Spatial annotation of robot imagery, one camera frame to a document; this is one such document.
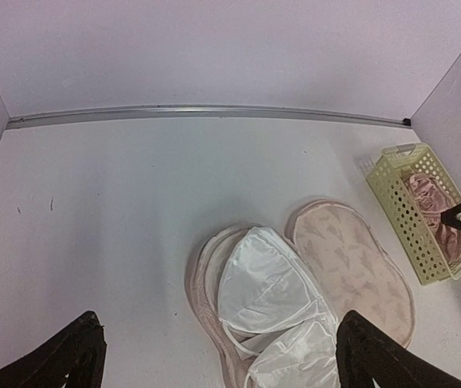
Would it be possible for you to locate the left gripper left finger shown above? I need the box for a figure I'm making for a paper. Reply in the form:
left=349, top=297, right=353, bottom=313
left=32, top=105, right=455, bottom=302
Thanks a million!
left=0, top=310, right=107, bottom=387

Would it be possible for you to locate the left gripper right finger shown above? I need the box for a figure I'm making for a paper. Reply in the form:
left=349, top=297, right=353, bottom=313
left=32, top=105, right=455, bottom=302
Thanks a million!
left=336, top=310, right=461, bottom=388

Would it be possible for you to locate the pink bra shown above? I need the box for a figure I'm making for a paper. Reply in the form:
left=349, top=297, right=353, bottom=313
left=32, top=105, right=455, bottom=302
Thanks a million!
left=394, top=171, right=461, bottom=279

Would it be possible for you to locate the floral mesh laundry bag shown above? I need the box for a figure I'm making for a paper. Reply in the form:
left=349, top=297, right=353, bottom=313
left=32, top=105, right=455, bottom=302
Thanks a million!
left=185, top=199, right=416, bottom=387

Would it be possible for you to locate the white satin bra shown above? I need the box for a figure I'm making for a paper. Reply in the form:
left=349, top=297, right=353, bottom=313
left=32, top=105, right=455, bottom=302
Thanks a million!
left=217, top=226, right=339, bottom=387

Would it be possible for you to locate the pale green perforated basket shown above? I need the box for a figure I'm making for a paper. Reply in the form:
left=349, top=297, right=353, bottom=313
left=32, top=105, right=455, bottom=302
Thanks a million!
left=366, top=143, right=461, bottom=285

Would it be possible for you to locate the back edge aluminium strip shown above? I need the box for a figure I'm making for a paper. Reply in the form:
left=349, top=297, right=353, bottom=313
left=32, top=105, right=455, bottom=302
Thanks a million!
left=6, top=104, right=412, bottom=130

